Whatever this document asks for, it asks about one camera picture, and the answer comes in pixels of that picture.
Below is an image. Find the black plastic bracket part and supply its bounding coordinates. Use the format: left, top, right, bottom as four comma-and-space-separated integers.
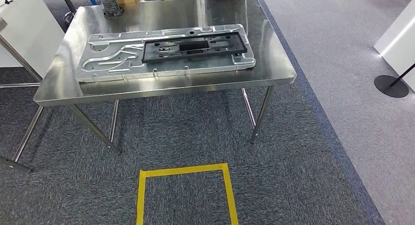
141, 31, 248, 64

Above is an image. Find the stainless steel workbench table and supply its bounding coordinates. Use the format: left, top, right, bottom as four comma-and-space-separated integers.
33, 0, 297, 155

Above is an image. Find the grey metal fixture plate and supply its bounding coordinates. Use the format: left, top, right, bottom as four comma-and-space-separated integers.
74, 23, 257, 83

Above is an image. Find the yellow floor tape square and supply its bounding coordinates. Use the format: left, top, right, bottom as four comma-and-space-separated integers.
136, 162, 240, 225

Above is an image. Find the white panel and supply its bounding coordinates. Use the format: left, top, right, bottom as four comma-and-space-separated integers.
373, 0, 415, 93
0, 0, 66, 78

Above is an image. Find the grey ribbed flexible hose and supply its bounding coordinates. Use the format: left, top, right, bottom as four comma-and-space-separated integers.
96, 0, 124, 19

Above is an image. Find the silver stanchion post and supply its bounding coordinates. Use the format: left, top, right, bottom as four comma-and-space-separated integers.
59, 0, 78, 25

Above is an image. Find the steel frame side table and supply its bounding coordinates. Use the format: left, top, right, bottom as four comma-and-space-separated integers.
0, 18, 45, 173

